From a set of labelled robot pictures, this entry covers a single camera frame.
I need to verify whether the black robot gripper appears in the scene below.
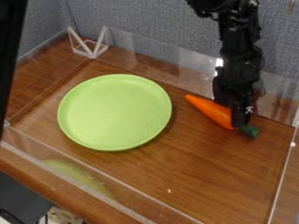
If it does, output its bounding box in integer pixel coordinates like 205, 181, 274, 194
213, 17, 264, 129

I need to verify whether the orange toy carrot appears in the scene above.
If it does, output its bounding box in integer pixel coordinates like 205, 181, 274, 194
185, 94, 261, 139

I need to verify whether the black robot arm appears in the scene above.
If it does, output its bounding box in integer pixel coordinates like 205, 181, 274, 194
186, 0, 264, 129

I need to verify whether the green plastic plate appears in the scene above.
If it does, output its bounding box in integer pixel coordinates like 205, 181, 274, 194
58, 74, 173, 151

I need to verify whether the clear acrylic tray wall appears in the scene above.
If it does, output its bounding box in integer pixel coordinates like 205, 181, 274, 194
0, 28, 299, 224

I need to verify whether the clear acrylic corner bracket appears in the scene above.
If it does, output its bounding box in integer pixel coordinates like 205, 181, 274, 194
67, 26, 109, 59

